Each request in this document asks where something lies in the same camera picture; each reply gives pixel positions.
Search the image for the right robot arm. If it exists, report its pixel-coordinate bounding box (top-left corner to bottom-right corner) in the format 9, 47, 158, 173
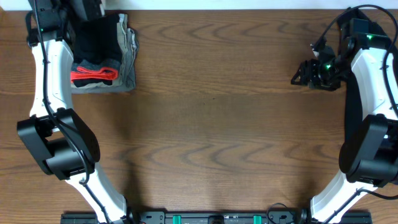
291, 27, 397, 223

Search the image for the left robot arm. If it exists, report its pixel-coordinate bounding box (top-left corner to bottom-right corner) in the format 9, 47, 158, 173
17, 1, 136, 223

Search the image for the black t-shirt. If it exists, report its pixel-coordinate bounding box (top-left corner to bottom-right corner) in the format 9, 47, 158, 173
337, 9, 397, 140

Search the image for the folded khaki garment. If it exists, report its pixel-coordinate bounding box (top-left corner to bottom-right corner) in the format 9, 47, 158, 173
71, 14, 139, 94

